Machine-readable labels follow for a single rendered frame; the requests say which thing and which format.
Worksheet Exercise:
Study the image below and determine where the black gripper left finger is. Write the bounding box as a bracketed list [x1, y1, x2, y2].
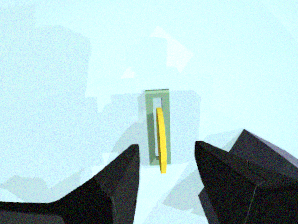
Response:
[0, 144, 140, 224]

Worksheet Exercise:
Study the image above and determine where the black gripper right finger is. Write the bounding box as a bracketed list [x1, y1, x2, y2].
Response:
[194, 141, 298, 224]

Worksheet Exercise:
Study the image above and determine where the thin gold coin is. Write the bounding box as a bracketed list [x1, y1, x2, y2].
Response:
[156, 107, 168, 173]

